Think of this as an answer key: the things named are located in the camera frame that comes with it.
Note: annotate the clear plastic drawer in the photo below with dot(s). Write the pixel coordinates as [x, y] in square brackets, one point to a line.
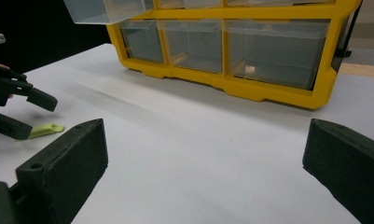
[107, 11]

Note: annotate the light green plastic clip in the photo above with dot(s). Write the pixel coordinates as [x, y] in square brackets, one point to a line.
[48, 129]

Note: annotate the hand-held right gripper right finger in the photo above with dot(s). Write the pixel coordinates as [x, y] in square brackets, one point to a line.
[346, 168]

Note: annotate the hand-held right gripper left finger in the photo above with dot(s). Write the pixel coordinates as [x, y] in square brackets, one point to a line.
[66, 168]

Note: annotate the yellow black drawer organizer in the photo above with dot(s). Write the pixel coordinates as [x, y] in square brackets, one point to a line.
[268, 12]

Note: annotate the wooden table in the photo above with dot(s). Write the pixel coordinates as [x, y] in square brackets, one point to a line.
[365, 71]

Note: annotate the grid of clear drawers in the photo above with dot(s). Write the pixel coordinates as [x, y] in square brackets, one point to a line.
[278, 53]

